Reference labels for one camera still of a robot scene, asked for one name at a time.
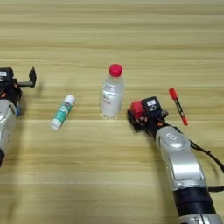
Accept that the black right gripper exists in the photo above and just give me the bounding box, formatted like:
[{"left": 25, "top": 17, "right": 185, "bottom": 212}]
[{"left": 127, "top": 109, "right": 170, "bottom": 137}]

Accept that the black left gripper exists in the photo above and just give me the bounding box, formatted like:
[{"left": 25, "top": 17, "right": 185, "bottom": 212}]
[{"left": 0, "top": 66, "right": 38, "bottom": 103}]

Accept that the red cube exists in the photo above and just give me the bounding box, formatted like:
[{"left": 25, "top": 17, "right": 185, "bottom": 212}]
[{"left": 129, "top": 100, "right": 146, "bottom": 120}]

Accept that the red marker pen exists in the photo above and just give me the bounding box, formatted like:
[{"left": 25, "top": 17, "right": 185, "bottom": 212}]
[{"left": 168, "top": 87, "right": 190, "bottom": 127}]

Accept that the clear bottle with red cap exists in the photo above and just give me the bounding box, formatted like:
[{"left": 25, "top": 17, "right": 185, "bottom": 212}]
[{"left": 100, "top": 63, "right": 126, "bottom": 120}]

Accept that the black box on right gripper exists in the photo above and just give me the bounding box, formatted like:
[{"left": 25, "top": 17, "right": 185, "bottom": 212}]
[{"left": 142, "top": 96, "right": 163, "bottom": 116}]

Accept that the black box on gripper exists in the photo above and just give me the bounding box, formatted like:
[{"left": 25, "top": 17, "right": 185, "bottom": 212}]
[
  {"left": 142, "top": 96, "right": 163, "bottom": 116},
  {"left": 0, "top": 67, "right": 15, "bottom": 86}
]

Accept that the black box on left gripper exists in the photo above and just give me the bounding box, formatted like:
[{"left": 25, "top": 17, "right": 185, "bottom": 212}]
[{"left": 0, "top": 67, "right": 15, "bottom": 86}]

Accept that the green and white glue stick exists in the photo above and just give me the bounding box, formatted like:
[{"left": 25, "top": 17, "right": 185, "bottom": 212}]
[{"left": 49, "top": 94, "right": 77, "bottom": 130}]

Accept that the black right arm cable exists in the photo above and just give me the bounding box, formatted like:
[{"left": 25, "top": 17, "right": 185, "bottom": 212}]
[{"left": 189, "top": 139, "right": 224, "bottom": 193}]

